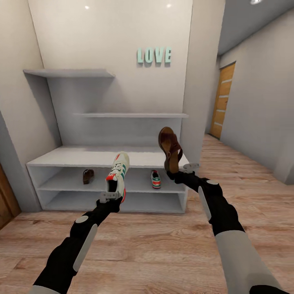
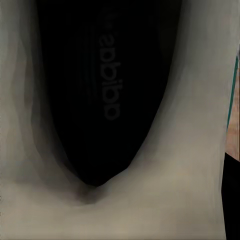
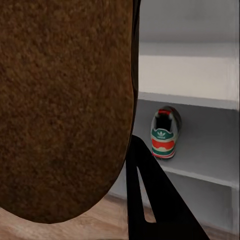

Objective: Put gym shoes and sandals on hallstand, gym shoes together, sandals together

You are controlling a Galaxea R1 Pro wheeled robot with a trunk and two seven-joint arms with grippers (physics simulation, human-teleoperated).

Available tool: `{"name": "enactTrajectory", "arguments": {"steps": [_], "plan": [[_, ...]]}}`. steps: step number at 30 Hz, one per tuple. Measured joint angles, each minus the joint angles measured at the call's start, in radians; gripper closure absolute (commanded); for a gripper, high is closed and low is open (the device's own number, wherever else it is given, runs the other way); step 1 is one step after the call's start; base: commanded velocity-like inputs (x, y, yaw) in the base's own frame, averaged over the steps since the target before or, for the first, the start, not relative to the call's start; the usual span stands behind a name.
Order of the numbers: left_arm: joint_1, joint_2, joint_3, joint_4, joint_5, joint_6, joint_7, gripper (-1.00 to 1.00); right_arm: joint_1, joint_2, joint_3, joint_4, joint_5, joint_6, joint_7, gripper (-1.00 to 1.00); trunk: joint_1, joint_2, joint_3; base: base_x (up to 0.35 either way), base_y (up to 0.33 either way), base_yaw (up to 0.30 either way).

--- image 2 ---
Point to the gym shoe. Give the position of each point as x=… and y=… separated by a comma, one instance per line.
x=114, y=117

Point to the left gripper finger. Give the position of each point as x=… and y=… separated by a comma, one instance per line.
x=230, y=192

